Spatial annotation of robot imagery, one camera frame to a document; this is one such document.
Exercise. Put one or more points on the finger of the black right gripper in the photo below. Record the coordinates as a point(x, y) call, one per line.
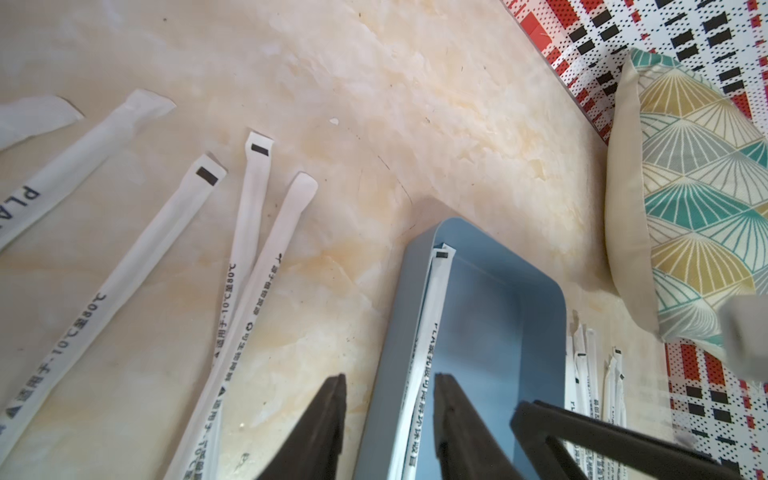
point(542, 429)

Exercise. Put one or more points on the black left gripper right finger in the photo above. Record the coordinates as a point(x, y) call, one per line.
point(464, 446)

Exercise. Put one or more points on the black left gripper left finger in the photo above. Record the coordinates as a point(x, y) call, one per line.
point(313, 448)

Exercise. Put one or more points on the white straw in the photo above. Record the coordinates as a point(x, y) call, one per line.
point(411, 419)
point(172, 219)
point(578, 391)
point(38, 195)
point(33, 116)
point(240, 265)
point(614, 409)
point(300, 193)

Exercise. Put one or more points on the blue storage box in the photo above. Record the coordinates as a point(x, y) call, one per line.
point(502, 336)

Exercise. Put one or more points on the geometric patterned cushion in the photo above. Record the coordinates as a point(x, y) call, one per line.
point(685, 202)

